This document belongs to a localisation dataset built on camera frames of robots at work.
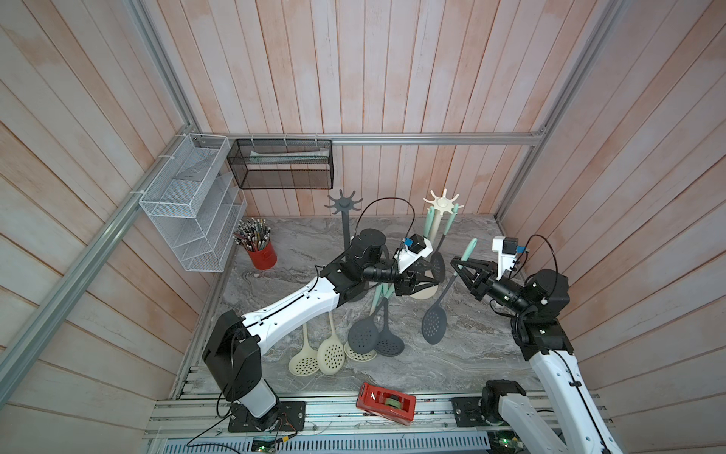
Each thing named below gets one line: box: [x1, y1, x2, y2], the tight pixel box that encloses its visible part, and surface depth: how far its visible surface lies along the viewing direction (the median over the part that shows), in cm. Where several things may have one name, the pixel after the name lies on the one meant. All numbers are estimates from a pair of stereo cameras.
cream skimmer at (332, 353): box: [317, 311, 346, 376], surface depth 81 cm
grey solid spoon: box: [347, 283, 396, 355], surface depth 84 cm
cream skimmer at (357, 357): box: [344, 340, 378, 363], surface depth 83 cm
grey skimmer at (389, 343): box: [374, 283, 405, 358], surface depth 87 cm
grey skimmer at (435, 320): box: [421, 238, 479, 345], surface depth 76 cm
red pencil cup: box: [232, 217, 277, 271], surface depth 95 cm
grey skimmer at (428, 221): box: [422, 206, 435, 239], surface depth 72 cm
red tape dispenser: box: [355, 382, 417, 426], surface depth 73 cm
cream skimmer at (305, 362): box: [288, 322, 320, 377], surface depth 83 cm
